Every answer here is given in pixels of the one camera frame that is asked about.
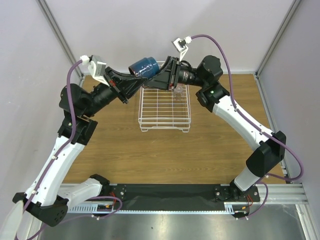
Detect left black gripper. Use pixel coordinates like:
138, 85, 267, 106
82, 66, 148, 118

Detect small dark blue mug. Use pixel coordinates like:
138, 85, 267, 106
128, 57, 160, 79

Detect clear plastic cup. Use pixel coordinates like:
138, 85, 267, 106
172, 84, 185, 101

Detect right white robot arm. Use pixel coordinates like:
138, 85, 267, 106
145, 55, 287, 201

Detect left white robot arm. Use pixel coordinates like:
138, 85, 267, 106
12, 67, 149, 227

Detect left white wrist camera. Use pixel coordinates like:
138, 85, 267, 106
79, 55, 110, 87

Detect white wire dish rack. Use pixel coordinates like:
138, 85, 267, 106
138, 85, 192, 133

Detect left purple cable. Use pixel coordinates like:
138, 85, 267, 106
13, 61, 123, 240

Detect left aluminium frame post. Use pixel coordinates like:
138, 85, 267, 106
36, 0, 77, 65

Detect aluminium frame post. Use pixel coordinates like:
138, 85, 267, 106
36, 0, 77, 65
255, 0, 303, 78

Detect slotted grey cable duct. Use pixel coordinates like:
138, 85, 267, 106
67, 202, 249, 218

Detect right aluminium frame post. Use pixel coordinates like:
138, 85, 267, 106
255, 0, 303, 78

